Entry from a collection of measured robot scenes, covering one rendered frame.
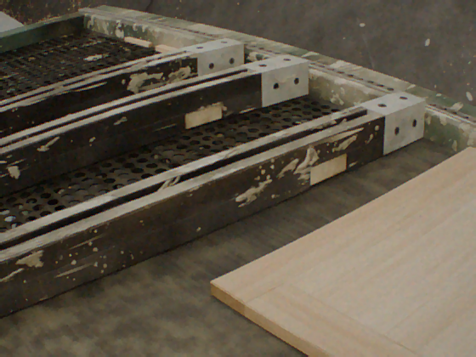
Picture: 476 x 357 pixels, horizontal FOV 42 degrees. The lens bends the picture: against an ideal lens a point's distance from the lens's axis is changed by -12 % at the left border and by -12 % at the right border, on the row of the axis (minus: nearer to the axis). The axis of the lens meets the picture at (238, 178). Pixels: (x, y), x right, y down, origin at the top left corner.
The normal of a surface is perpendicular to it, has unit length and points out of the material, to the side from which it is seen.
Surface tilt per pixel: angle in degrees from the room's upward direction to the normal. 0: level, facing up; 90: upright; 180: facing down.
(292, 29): 0
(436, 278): 55
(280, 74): 90
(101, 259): 90
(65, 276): 90
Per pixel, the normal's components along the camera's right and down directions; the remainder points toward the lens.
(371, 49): -0.62, -0.29
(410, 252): -0.01, -0.90
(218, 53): 0.65, 0.32
